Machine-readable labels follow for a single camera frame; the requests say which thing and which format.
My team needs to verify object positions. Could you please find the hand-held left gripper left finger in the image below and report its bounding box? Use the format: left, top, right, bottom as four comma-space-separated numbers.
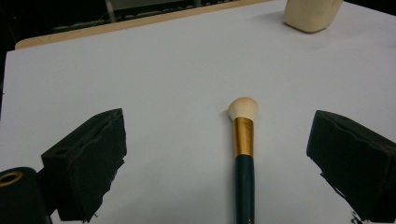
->
40, 107, 128, 223

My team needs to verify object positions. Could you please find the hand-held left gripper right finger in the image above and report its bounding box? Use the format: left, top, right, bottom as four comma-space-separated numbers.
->
305, 109, 396, 224

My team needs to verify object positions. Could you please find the green gold makeup brush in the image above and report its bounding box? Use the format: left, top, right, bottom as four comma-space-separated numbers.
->
227, 96, 260, 224

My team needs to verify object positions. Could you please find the cream fabric pouch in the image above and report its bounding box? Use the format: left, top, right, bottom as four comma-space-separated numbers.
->
283, 0, 345, 34

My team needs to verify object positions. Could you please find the metal stand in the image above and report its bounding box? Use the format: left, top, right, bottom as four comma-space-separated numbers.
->
104, 0, 117, 23

